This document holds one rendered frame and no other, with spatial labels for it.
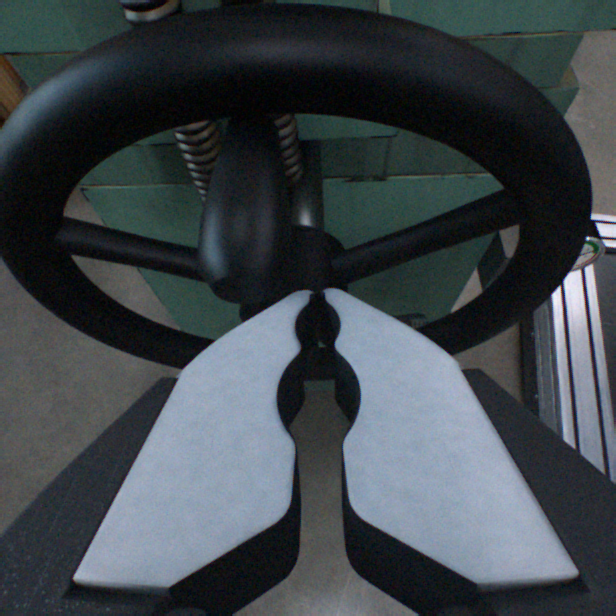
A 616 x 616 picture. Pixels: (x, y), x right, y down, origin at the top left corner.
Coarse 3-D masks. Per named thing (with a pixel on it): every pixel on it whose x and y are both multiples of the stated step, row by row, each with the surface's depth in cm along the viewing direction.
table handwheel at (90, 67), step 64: (64, 64) 13; (128, 64) 12; (192, 64) 11; (256, 64) 11; (320, 64) 11; (384, 64) 12; (448, 64) 12; (64, 128) 13; (128, 128) 13; (448, 128) 13; (512, 128) 13; (0, 192) 16; (64, 192) 16; (320, 192) 26; (512, 192) 16; (576, 192) 16; (64, 256) 21; (128, 256) 20; (192, 256) 21; (320, 256) 22; (384, 256) 21; (512, 256) 23; (576, 256) 20; (64, 320) 25; (128, 320) 28; (448, 320) 29; (512, 320) 25
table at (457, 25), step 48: (0, 0) 27; (48, 0) 27; (384, 0) 26; (432, 0) 27; (480, 0) 27; (528, 0) 27; (576, 0) 27; (0, 48) 30; (48, 48) 30; (144, 144) 25
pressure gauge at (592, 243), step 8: (592, 224) 40; (592, 232) 40; (592, 240) 39; (600, 240) 39; (584, 248) 41; (592, 248) 41; (600, 248) 41; (584, 256) 42; (592, 256) 42; (600, 256) 42; (576, 264) 43; (584, 264) 43
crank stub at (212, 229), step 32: (256, 128) 12; (224, 160) 12; (256, 160) 12; (224, 192) 11; (256, 192) 11; (224, 224) 10; (256, 224) 10; (288, 224) 11; (224, 256) 10; (256, 256) 10; (288, 256) 11; (224, 288) 11; (256, 288) 11
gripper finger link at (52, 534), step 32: (160, 384) 8; (128, 416) 8; (96, 448) 7; (128, 448) 7; (64, 480) 7; (96, 480) 7; (32, 512) 6; (64, 512) 6; (96, 512) 6; (0, 544) 6; (32, 544) 6; (64, 544) 6; (0, 576) 5; (32, 576) 5; (64, 576) 5; (0, 608) 5; (32, 608) 5; (64, 608) 5; (96, 608) 5; (128, 608) 5; (160, 608) 5
